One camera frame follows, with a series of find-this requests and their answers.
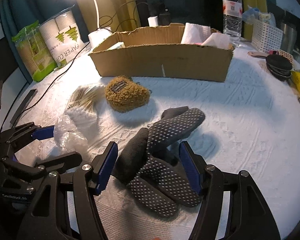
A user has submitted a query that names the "stainless steel tumbler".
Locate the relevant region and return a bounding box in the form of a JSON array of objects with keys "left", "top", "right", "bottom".
[{"left": 280, "top": 22, "right": 297, "bottom": 54}]

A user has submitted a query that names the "teal curtain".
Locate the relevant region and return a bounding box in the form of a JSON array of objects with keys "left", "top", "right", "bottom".
[{"left": 0, "top": 0, "right": 89, "bottom": 83}]

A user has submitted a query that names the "yellow curtain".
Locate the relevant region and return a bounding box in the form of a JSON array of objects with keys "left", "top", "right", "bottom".
[{"left": 76, "top": 0, "right": 141, "bottom": 32}]

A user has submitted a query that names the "brown fuzzy pouch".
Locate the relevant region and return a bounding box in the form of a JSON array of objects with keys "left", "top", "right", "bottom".
[{"left": 104, "top": 75, "right": 151, "bottom": 113}]

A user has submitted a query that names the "white usb charger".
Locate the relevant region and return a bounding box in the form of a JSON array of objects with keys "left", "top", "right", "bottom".
[{"left": 148, "top": 16, "right": 159, "bottom": 27}]

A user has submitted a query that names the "white paper cup pack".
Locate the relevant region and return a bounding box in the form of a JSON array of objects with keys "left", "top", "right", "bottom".
[{"left": 39, "top": 7, "right": 85, "bottom": 68}]

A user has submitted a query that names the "white perforated plastic basket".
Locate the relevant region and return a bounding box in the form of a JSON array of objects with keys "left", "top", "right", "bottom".
[{"left": 251, "top": 20, "right": 283, "bottom": 53}]

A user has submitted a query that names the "white paper towel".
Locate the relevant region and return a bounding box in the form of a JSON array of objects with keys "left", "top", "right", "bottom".
[{"left": 181, "top": 23, "right": 230, "bottom": 49}]

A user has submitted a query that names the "black power adapter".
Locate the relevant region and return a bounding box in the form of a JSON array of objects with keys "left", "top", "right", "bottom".
[{"left": 159, "top": 9, "right": 171, "bottom": 26}]

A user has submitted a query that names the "black round lid stack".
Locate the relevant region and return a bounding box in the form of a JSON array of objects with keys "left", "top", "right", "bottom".
[{"left": 266, "top": 54, "right": 292, "bottom": 81}]

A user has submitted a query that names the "cotton swab bag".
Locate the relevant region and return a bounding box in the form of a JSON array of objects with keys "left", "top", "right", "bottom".
[{"left": 64, "top": 85, "right": 105, "bottom": 128}]

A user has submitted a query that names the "clear bubble wrap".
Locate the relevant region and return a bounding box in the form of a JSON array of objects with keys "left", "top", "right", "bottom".
[{"left": 53, "top": 112, "right": 91, "bottom": 160}]

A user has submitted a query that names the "green paper cup pack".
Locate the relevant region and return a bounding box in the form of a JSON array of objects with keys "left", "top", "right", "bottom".
[{"left": 12, "top": 21, "right": 57, "bottom": 82}]

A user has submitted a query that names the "pink handled utility knife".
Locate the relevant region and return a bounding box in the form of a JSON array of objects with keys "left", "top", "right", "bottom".
[{"left": 248, "top": 51, "right": 269, "bottom": 59}]

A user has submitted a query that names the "clear plastic water bottle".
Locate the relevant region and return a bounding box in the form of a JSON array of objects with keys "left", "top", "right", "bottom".
[{"left": 223, "top": 0, "right": 243, "bottom": 47}]

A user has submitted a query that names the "brown cardboard box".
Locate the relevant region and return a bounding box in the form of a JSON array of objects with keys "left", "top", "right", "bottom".
[{"left": 89, "top": 23, "right": 234, "bottom": 82}]

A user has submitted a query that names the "black dotted glove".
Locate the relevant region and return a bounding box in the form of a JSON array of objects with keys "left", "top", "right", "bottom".
[{"left": 112, "top": 106, "right": 205, "bottom": 218}]

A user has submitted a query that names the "white table cloth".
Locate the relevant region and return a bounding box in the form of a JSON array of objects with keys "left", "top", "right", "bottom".
[{"left": 18, "top": 46, "right": 300, "bottom": 239}]

